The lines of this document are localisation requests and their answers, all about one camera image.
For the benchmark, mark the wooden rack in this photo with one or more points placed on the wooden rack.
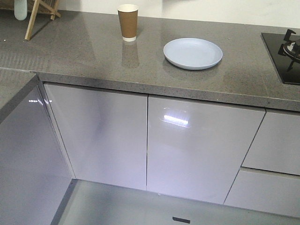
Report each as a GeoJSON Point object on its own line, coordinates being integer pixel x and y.
{"type": "Point", "coordinates": [44, 7]}

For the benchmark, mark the light blue plate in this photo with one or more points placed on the light blue plate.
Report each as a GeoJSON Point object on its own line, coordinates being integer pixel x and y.
{"type": "Point", "coordinates": [192, 53]}

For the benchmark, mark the white cabinet door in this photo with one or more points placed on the white cabinet door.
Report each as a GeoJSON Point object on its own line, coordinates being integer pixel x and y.
{"type": "Point", "coordinates": [195, 149]}
{"type": "Point", "coordinates": [104, 133]}

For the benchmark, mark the brown paper cup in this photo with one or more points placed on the brown paper cup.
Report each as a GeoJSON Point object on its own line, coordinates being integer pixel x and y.
{"type": "Point", "coordinates": [128, 16]}

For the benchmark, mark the white plastic spoon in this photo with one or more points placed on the white plastic spoon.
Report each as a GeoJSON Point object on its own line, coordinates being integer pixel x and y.
{"type": "Point", "coordinates": [20, 9]}

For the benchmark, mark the black tape strip near cabinets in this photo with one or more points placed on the black tape strip near cabinets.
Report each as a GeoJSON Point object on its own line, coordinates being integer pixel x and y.
{"type": "Point", "coordinates": [178, 219]}

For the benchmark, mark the left white cabinet door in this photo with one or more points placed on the left white cabinet door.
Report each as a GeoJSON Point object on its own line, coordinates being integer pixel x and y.
{"type": "Point", "coordinates": [104, 133]}

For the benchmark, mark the middle white cabinet door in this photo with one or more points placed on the middle white cabinet door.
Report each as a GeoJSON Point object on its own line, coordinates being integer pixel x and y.
{"type": "Point", "coordinates": [195, 149]}

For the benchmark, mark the white drawer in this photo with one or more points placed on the white drawer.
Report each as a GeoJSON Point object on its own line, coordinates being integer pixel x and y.
{"type": "Point", "coordinates": [271, 192]}
{"type": "Point", "coordinates": [276, 146]}

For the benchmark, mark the grey cabinet door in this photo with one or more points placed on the grey cabinet door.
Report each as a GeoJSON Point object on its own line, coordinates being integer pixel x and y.
{"type": "Point", "coordinates": [33, 173]}

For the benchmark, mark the white upper drawer front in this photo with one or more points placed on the white upper drawer front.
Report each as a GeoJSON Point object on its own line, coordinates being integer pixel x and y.
{"type": "Point", "coordinates": [276, 146]}

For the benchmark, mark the black gas stove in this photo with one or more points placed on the black gas stove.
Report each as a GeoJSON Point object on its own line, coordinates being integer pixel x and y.
{"type": "Point", "coordinates": [284, 50]}

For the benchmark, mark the white lower drawer front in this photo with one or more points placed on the white lower drawer front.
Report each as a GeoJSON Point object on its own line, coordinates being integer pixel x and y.
{"type": "Point", "coordinates": [271, 192]}

